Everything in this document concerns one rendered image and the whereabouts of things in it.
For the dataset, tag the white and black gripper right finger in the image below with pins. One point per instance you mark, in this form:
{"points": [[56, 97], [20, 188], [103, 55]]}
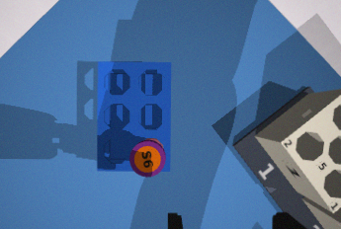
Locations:
{"points": [[282, 220]]}

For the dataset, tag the blue tube rack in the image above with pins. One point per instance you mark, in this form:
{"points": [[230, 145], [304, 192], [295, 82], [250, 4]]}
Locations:
{"points": [[134, 103]]}

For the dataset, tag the blue bench mat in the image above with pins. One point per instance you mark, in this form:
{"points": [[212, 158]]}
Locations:
{"points": [[233, 64]]}

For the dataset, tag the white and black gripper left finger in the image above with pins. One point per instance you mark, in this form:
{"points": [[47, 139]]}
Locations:
{"points": [[174, 221]]}

